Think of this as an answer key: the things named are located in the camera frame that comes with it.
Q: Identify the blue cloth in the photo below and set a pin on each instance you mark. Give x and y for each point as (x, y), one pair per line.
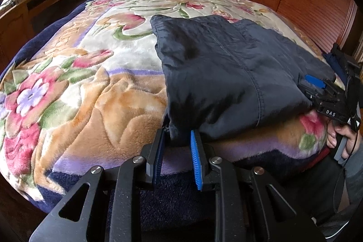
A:
(336, 60)

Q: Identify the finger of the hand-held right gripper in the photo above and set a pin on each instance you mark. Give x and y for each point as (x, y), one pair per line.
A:
(310, 91)
(314, 81)

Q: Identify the dark navy jacket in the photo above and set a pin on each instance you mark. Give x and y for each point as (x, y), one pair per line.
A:
(227, 72)

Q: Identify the person's right hand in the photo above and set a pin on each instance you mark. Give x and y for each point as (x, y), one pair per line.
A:
(351, 140)

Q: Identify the person's dark trousers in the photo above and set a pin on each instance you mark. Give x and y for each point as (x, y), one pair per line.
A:
(306, 188)

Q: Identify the person's right forearm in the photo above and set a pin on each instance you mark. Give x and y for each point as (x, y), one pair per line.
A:
(356, 171)

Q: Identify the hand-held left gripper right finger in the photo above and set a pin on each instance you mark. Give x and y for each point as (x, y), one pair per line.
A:
(196, 158)

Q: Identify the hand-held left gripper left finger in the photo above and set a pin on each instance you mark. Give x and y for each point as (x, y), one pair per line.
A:
(158, 157)

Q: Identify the wooden desk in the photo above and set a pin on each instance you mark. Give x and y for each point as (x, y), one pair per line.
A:
(19, 23)

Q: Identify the floral fleece blanket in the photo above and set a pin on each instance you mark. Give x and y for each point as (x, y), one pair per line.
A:
(85, 89)

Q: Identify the person's shoe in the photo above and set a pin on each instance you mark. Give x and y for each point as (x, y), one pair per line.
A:
(337, 230)

